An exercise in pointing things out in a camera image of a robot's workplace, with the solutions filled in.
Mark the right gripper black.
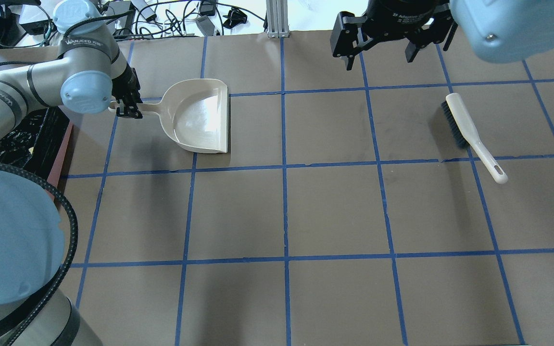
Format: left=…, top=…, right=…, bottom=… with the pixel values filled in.
left=330, top=0, right=459, bottom=72

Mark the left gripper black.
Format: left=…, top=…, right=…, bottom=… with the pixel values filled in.
left=113, top=65, right=143, bottom=120

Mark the beige plastic dustpan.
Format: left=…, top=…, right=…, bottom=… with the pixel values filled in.
left=109, top=78, right=229, bottom=154

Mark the white brush with black bristles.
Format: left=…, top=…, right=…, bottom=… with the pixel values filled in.
left=441, top=93, right=508, bottom=184

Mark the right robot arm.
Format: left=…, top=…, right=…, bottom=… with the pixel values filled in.
left=330, top=0, right=554, bottom=70

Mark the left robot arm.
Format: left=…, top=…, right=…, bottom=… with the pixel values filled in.
left=0, top=0, right=338, bottom=346

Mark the bin with black bag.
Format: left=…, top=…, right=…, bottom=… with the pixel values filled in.
left=0, top=107, right=72, bottom=187

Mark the aluminium frame post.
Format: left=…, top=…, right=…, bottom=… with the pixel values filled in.
left=265, top=0, right=290, bottom=38

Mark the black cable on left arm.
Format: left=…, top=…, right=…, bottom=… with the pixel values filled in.
left=0, top=161, right=79, bottom=346

